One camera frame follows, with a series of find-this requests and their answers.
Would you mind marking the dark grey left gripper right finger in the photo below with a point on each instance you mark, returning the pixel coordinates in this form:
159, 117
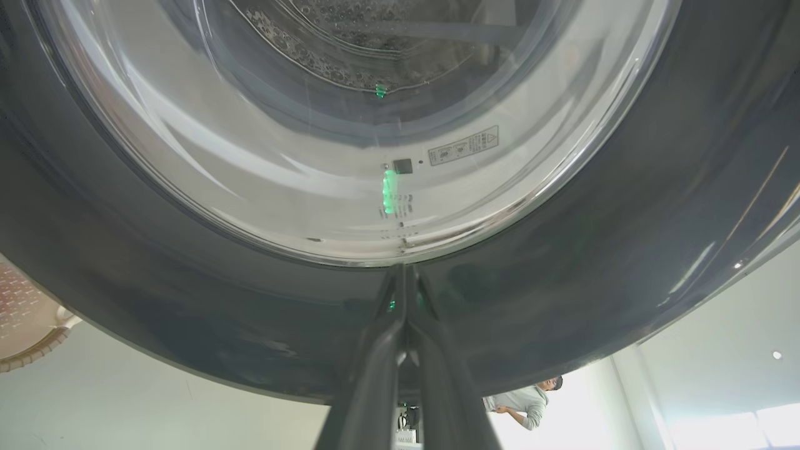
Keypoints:
447, 394

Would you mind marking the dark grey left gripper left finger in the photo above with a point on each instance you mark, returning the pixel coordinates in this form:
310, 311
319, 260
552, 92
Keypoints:
369, 387

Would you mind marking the black glass washing machine door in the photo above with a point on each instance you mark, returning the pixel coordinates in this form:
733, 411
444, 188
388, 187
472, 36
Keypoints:
187, 300

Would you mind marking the white front-load washing machine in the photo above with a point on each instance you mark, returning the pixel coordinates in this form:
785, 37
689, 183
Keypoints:
312, 187

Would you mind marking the grey rubber door gasket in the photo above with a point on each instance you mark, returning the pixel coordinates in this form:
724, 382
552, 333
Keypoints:
281, 106

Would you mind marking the steel washing machine drum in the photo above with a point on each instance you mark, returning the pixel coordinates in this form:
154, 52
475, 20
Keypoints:
350, 69

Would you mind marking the cream perforated laundry basket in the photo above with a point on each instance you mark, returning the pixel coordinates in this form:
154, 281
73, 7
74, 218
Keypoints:
25, 312

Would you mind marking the person in grey shirt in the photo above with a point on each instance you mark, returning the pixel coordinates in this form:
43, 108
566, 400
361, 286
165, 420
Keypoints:
519, 400

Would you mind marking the grey warning sticker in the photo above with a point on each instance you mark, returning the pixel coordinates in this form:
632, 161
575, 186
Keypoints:
464, 147

